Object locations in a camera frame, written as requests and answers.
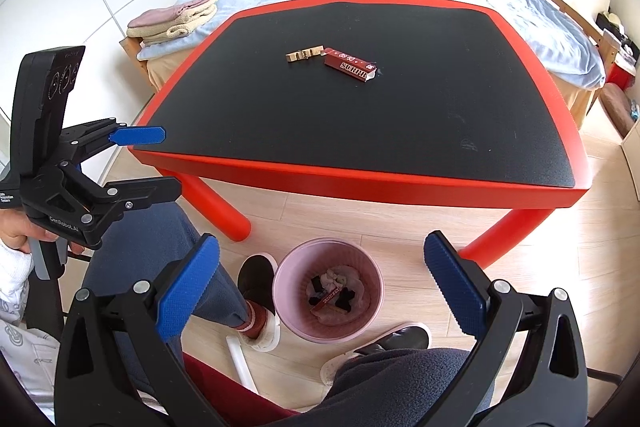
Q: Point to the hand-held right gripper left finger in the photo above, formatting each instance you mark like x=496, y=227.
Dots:
x=192, y=287

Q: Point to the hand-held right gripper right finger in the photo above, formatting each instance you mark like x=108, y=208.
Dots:
x=455, y=292

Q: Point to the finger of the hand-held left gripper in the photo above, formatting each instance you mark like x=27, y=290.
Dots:
x=137, y=135
x=147, y=191

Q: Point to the pink trash bin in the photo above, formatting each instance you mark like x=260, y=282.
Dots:
x=295, y=322

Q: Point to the black cloth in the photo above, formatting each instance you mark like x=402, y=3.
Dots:
x=346, y=305

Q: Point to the white cloth bundle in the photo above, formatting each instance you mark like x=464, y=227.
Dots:
x=334, y=278

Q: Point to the red cardboard box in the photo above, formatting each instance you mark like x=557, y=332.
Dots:
x=347, y=66
x=327, y=298

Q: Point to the person's left hand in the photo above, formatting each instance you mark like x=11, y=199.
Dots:
x=15, y=232

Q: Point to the person's left leg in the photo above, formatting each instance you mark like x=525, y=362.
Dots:
x=150, y=247

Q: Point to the person's leg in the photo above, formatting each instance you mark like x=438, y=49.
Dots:
x=400, y=382
x=150, y=247

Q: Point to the person's left slipper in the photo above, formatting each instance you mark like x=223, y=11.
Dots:
x=257, y=292

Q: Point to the person's slipper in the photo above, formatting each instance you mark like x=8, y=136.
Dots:
x=395, y=342
x=257, y=292

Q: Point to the person's right slipper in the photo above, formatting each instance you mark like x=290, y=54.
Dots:
x=395, y=342

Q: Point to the white tube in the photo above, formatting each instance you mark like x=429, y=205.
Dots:
x=241, y=362

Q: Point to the dark red seat cushion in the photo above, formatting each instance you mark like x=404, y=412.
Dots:
x=215, y=387

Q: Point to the person's right leg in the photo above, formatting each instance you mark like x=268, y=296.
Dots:
x=400, y=382

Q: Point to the cream folded blanket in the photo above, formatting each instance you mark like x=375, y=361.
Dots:
x=177, y=30

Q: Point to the person's white printed top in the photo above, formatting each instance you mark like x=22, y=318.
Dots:
x=25, y=352

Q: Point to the red and black table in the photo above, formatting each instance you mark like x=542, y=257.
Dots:
x=400, y=117

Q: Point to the brown cushion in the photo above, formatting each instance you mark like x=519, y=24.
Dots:
x=617, y=107

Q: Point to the black bag with hat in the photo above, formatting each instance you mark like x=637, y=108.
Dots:
x=612, y=27

